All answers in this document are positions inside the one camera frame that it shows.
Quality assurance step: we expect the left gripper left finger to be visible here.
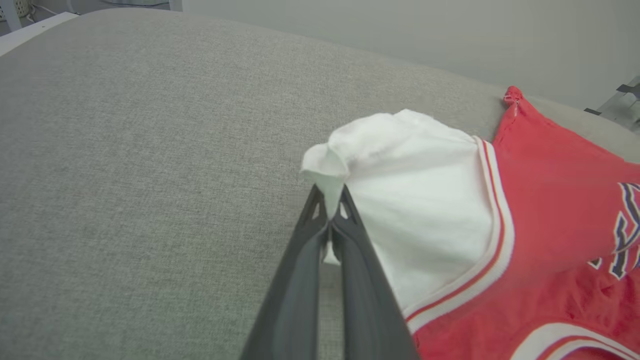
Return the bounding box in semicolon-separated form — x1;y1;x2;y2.
240;183;331;360

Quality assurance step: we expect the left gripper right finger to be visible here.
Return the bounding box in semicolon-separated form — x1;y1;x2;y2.
330;184;421;360

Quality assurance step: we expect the red white basketball jersey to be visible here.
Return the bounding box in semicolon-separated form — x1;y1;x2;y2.
300;86;640;360

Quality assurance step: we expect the grey fabric sofa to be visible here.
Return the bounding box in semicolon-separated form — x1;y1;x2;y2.
0;7;640;360

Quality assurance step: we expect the white table edge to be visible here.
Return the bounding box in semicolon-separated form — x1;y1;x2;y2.
0;12;80;57

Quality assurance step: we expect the white wicker basket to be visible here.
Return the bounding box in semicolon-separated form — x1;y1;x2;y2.
0;0;32;22

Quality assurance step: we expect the metal frame with black straps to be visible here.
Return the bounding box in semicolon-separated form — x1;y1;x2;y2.
584;75;640;132

